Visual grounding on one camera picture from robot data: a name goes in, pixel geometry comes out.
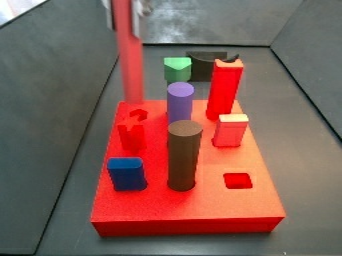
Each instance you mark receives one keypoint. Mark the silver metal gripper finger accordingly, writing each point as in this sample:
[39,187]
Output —
[109,13]

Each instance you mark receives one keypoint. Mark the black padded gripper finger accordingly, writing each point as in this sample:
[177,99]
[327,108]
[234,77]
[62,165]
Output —
[141,11]

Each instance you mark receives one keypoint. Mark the red hexagon rod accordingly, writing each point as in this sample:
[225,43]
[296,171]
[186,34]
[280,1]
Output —
[130,52]

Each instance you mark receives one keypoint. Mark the red peg board base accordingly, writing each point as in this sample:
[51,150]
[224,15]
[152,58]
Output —
[233,199]

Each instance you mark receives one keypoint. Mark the green triangular peg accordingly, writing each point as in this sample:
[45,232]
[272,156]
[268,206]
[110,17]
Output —
[177,69]

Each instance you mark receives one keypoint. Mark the black curved cradle stand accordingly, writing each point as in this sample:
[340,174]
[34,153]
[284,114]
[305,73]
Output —
[204,61]

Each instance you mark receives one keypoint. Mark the purple cylinder peg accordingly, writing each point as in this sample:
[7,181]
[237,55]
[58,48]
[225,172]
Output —
[180,101]

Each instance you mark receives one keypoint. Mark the tall red arch block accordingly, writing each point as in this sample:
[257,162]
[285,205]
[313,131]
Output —
[225,83]

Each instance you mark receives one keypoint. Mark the dark brown cylinder peg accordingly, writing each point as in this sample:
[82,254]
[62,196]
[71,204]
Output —
[185,135]

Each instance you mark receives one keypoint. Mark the red star peg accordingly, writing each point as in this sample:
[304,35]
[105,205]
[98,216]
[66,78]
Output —
[133,138]

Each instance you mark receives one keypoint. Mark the light red square peg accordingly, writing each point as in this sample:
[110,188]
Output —
[230,129]

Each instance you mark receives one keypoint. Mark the blue rounded peg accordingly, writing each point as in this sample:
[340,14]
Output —
[128,173]

